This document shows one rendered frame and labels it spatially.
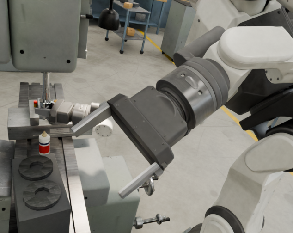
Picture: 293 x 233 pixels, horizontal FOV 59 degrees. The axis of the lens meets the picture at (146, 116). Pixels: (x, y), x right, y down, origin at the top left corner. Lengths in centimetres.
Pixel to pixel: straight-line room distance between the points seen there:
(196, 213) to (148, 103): 201
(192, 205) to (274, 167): 172
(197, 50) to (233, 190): 52
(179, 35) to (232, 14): 464
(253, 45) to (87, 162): 97
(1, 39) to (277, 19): 70
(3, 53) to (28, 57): 7
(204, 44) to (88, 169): 88
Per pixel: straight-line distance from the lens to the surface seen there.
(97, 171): 119
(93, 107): 96
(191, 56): 42
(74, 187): 102
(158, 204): 227
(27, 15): 82
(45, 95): 101
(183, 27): 528
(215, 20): 68
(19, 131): 120
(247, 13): 69
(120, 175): 136
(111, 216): 132
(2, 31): 82
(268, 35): 43
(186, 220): 225
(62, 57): 86
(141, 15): 740
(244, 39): 41
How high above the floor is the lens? 168
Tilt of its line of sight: 31 degrees down
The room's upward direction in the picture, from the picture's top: 14 degrees clockwise
